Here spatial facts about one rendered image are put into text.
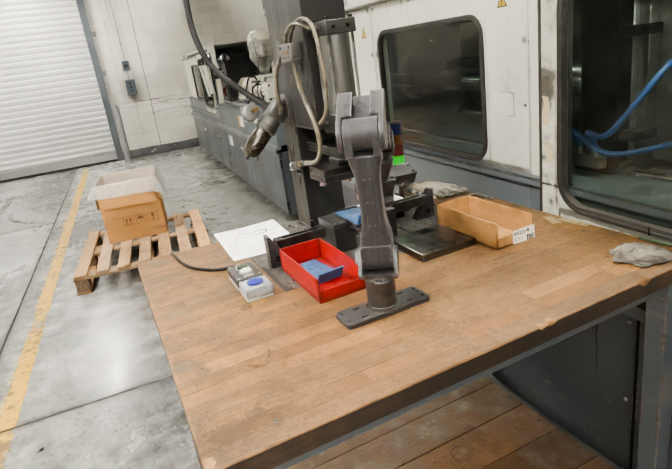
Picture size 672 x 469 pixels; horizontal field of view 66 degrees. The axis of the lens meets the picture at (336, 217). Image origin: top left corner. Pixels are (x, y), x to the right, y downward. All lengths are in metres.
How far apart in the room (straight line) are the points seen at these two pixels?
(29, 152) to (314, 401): 9.93
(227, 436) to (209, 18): 10.08
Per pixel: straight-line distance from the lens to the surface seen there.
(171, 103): 10.56
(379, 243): 1.06
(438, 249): 1.36
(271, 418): 0.89
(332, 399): 0.90
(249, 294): 1.25
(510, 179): 1.84
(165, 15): 10.61
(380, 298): 1.09
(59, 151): 10.58
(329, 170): 1.38
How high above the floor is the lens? 1.44
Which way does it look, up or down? 18 degrees down
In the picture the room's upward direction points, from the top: 8 degrees counter-clockwise
